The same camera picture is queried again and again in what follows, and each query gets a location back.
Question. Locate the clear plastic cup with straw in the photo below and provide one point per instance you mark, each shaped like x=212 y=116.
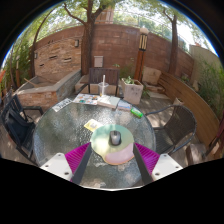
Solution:
x=103 y=89

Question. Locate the forked tree trunk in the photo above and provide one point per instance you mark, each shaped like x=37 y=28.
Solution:
x=86 y=53

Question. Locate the colourful open magazine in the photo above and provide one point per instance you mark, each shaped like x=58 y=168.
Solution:
x=86 y=99

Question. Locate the dark wicker patio chair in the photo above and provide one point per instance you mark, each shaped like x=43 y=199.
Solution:
x=178 y=128

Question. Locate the slender tree by wall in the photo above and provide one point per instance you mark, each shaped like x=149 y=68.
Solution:
x=173 y=50

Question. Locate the black wall lamp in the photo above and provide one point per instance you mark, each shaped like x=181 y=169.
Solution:
x=76 y=43
x=35 y=55

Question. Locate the yellow paper card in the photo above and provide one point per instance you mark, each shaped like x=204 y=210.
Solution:
x=92 y=125

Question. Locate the white printed flyer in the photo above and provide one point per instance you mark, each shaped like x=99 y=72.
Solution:
x=62 y=105

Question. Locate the black slatted patio chair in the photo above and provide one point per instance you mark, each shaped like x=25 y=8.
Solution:
x=15 y=128

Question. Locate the thick pale book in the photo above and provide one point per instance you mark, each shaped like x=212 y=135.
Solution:
x=109 y=102

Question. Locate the stone brick water basin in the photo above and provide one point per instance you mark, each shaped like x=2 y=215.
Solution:
x=43 y=93

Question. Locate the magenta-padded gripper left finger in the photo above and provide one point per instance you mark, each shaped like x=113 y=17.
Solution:
x=59 y=164

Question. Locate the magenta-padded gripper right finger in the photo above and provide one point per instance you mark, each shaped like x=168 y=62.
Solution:
x=164 y=165

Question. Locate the brown umbrella base block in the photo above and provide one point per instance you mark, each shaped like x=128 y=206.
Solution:
x=196 y=155

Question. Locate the curved wooden slat bench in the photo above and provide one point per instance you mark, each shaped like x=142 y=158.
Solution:
x=193 y=103

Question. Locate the small green packet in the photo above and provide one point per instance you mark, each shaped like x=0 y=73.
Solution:
x=136 y=112

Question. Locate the pale stone block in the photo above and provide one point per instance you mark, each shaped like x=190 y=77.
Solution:
x=151 y=76

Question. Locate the dark wooden slatted chair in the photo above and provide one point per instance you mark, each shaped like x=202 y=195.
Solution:
x=111 y=76

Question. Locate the round glass patio table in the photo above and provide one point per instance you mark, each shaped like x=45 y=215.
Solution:
x=63 y=130

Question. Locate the white square planter with plant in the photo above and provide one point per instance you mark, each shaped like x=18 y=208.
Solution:
x=132 y=91

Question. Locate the grey wall utility box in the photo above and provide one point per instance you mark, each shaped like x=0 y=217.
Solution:
x=98 y=61

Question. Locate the dark grey computer mouse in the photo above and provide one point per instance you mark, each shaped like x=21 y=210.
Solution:
x=115 y=138

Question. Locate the thin leaning tree trunk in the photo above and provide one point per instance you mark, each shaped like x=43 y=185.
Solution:
x=33 y=56

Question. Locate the small pale flower pot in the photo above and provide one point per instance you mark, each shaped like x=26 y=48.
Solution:
x=177 y=101

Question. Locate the thin blue-covered book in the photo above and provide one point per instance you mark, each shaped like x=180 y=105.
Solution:
x=124 y=106

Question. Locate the wooden garden lamp post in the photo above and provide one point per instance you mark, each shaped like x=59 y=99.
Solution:
x=140 y=60

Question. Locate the pastel green pink mouse pad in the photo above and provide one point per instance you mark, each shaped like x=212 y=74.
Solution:
x=101 y=141

